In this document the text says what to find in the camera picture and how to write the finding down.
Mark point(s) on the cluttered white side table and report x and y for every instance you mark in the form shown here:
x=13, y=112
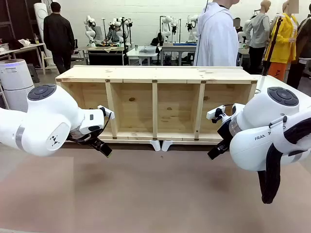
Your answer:
x=24, y=47

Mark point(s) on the mannequin in dark jacket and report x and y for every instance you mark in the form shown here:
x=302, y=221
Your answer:
x=303, y=43

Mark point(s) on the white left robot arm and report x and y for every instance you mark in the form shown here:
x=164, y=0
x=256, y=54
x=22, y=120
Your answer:
x=46, y=116

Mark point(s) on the wooden top background table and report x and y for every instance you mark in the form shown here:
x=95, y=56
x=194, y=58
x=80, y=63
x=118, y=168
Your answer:
x=104, y=49

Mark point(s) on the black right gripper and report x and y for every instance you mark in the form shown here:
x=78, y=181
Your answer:
x=226, y=133

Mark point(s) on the black tripod stand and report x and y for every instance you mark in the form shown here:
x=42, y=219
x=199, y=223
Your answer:
x=271, y=48

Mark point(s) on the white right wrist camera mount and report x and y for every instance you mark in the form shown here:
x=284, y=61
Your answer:
x=215, y=113

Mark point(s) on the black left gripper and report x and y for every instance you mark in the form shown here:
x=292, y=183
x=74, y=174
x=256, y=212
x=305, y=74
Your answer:
x=82, y=138

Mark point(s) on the seated person black sweater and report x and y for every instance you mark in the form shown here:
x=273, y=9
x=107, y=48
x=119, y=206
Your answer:
x=239, y=28

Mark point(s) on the light wooden step stool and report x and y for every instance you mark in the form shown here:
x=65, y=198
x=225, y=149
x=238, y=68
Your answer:
x=48, y=59

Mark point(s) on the grey background table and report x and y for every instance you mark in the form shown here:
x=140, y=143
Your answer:
x=178, y=47

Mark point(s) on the seated person with headset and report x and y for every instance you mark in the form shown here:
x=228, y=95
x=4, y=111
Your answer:
x=113, y=35

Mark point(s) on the standing person in black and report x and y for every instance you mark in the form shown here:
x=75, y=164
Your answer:
x=58, y=31

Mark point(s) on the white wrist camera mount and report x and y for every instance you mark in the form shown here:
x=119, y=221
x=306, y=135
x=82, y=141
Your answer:
x=107, y=112
x=215, y=113

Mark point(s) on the mannequin in grey hoodie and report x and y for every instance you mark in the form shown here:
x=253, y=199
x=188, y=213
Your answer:
x=258, y=29

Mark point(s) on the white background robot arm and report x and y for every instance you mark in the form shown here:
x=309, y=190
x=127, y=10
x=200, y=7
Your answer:
x=119, y=21
x=192, y=24
x=242, y=38
x=168, y=23
x=89, y=29

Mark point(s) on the grey background monitor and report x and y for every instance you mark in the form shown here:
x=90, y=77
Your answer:
x=98, y=32

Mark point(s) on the dark plastic stool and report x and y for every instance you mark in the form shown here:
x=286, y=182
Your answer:
x=33, y=72

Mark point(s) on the mannequin in yellow jacket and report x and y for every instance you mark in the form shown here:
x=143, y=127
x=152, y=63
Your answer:
x=283, y=41

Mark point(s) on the white background table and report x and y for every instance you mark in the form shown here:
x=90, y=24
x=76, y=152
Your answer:
x=142, y=52

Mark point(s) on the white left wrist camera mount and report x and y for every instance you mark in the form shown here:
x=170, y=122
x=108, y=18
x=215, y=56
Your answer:
x=107, y=112

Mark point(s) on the person in white hoodie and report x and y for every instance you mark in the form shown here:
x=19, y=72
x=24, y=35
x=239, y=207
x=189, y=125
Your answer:
x=216, y=36

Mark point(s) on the white cylindrical air purifier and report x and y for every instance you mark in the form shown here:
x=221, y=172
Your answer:
x=15, y=80

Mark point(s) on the white tall air conditioner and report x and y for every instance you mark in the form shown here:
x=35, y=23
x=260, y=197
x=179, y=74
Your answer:
x=40, y=14

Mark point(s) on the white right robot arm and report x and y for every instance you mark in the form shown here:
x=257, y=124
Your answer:
x=262, y=126

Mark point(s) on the light wooden shelf unit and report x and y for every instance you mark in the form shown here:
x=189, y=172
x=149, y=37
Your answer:
x=155, y=72

